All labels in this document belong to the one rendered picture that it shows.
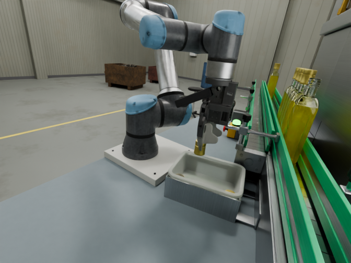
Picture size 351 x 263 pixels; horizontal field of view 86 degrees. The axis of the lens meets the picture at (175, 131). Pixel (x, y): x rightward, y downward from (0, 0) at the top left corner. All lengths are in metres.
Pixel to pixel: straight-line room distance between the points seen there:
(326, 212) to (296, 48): 5.45
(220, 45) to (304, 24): 5.42
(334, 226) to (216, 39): 0.44
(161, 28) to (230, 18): 0.16
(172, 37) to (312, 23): 5.45
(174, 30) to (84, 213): 0.53
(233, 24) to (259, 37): 7.75
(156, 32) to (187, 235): 0.51
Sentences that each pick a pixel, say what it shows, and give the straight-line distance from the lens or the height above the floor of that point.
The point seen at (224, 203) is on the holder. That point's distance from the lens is 0.57.
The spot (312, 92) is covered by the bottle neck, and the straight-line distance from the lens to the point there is 0.66.
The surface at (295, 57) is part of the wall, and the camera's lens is 5.82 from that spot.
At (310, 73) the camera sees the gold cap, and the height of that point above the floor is 1.15.
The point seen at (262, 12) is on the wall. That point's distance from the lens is 8.37.
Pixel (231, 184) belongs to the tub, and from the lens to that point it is 0.70.
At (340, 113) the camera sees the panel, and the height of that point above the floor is 1.04.
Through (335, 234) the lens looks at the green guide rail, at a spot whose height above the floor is 0.91.
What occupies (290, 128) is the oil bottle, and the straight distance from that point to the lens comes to 0.67.
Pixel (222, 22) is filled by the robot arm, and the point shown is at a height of 1.25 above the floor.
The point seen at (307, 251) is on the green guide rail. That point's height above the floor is 0.95.
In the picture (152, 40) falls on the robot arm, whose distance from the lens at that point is 0.51.
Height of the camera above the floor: 1.18
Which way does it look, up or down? 23 degrees down
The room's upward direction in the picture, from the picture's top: 6 degrees clockwise
